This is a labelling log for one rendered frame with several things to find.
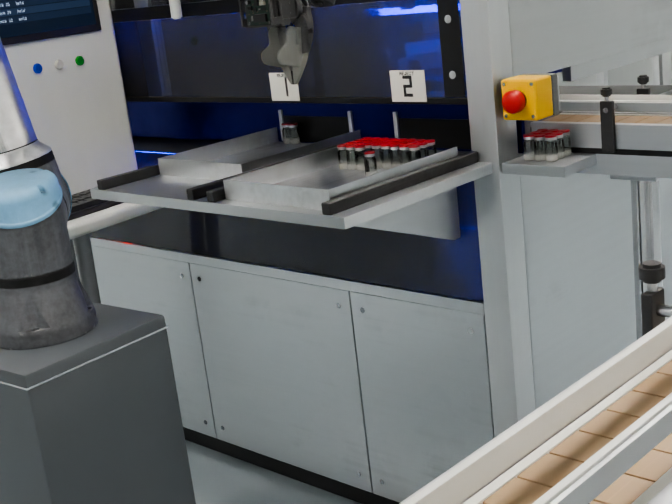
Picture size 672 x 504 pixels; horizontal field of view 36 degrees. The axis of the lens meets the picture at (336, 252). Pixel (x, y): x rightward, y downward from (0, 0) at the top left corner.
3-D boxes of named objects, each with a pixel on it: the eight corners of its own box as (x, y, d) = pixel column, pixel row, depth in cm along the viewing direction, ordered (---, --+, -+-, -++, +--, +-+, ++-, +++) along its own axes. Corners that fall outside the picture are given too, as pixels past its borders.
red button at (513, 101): (512, 110, 182) (510, 88, 181) (531, 111, 180) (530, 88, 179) (499, 114, 180) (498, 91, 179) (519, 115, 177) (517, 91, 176)
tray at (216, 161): (277, 142, 238) (275, 127, 237) (361, 146, 220) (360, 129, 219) (160, 174, 215) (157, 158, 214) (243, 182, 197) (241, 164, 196)
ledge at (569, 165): (543, 157, 197) (543, 147, 196) (605, 160, 188) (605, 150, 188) (502, 173, 187) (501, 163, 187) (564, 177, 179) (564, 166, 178)
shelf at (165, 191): (264, 149, 242) (263, 141, 241) (517, 163, 194) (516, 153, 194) (91, 198, 209) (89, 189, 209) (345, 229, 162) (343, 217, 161)
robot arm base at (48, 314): (33, 356, 142) (19, 288, 140) (-28, 341, 152) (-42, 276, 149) (118, 320, 153) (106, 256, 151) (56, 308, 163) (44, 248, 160)
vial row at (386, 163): (352, 164, 201) (350, 141, 200) (424, 169, 188) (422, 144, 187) (344, 166, 199) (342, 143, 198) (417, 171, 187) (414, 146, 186)
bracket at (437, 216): (448, 235, 200) (442, 170, 197) (460, 237, 198) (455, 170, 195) (328, 287, 177) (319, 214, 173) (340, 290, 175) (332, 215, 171)
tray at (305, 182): (354, 159, 207) (352, 141, 206) (458, 165, 189) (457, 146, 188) (225, 199, 184) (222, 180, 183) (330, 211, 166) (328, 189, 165)
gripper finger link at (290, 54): (273, 88, 162) (265, 29, 160) (300, 82, 166) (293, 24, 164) (287, 88, 160) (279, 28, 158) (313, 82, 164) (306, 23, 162)
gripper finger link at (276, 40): (260, 88, 164) (252, 29, 162) (286, 83, 168) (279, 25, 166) (273, 88, 162) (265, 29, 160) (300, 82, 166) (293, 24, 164)
